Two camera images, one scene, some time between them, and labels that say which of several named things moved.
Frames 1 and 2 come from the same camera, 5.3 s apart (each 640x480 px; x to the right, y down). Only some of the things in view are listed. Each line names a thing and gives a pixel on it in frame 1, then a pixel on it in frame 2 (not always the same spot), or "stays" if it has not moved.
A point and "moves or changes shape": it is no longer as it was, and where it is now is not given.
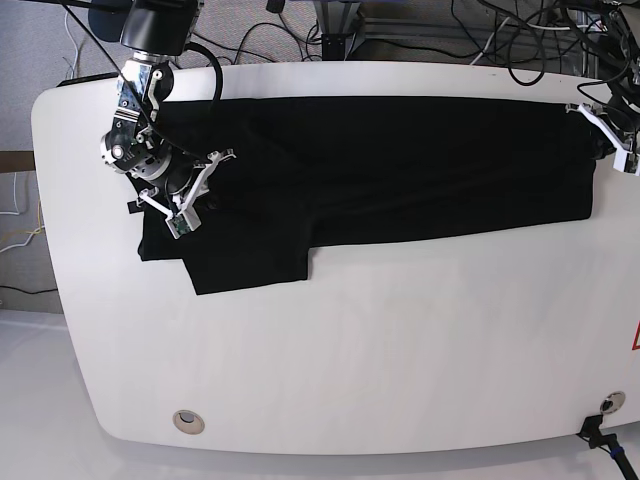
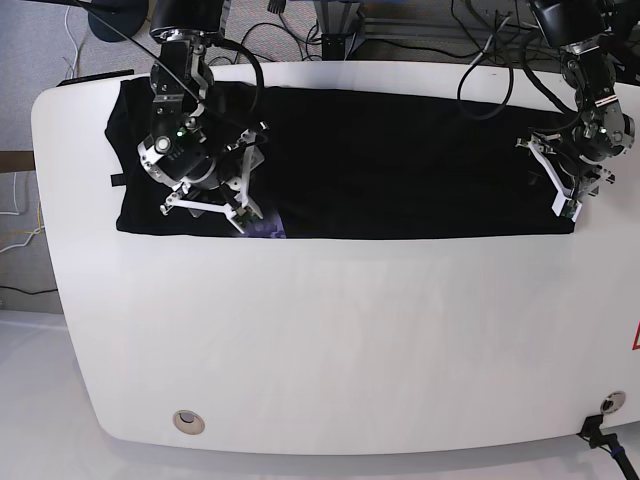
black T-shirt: (316, 170) moves or changes shape
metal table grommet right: (612, 402) stays
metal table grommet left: (188, 422) stays
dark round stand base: (107, 18) stays
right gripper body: (625, 140) → (575, 164)
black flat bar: (79, 80) stays
